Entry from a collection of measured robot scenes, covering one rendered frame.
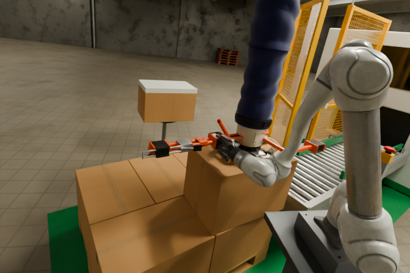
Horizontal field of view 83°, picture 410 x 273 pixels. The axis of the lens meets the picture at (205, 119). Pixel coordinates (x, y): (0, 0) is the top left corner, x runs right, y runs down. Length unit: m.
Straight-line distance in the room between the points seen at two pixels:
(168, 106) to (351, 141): 2.09
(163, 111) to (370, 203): 2.14
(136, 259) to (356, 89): 1.19
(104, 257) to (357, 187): 1.15
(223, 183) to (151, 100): 1.55
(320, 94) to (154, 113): 1.98
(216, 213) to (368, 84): 0.98
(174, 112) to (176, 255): 1.69
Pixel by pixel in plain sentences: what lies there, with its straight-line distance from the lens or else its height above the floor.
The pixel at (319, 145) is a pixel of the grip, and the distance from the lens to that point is 1.54.
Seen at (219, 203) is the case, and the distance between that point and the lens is 1.34.
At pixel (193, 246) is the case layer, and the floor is 0.54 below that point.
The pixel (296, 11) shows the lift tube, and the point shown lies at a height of 1.79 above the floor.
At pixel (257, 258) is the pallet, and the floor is 0.07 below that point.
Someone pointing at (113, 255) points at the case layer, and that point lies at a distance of 1.40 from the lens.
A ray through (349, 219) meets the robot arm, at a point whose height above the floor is 1.10.
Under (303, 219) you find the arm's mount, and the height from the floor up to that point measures 0.84.
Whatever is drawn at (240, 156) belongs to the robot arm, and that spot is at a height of 1.10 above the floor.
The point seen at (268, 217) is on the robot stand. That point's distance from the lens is 1.39.
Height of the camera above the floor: 1.63
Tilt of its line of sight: 20 degrees down
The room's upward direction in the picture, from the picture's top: 8 degrees clockwise
